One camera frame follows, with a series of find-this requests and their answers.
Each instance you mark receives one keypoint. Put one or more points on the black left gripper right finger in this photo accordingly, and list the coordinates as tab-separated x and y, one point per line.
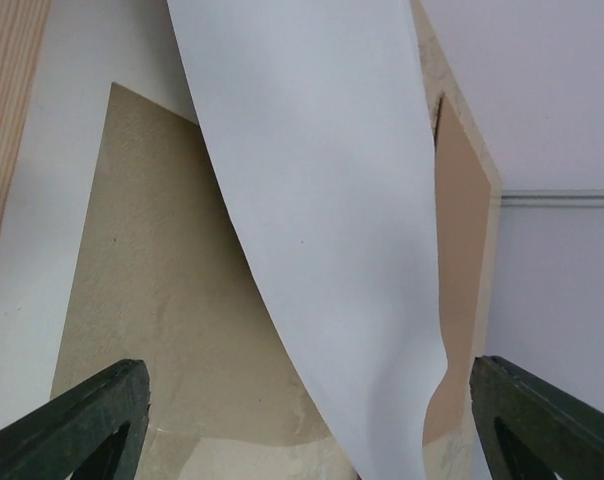
530	429

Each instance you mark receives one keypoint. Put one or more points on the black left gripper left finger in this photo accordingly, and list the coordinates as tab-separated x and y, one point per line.
95	430

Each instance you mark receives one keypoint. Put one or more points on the brown cardboard backing board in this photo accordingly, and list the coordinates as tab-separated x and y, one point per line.
463	194

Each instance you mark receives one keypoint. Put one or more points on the red forest photo print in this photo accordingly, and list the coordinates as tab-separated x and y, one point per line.
315	119

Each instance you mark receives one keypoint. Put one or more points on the white mat board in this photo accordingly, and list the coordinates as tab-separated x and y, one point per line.
87	47

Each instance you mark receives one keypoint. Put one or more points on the pink wooden picture frame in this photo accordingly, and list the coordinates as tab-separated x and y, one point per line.
22	25

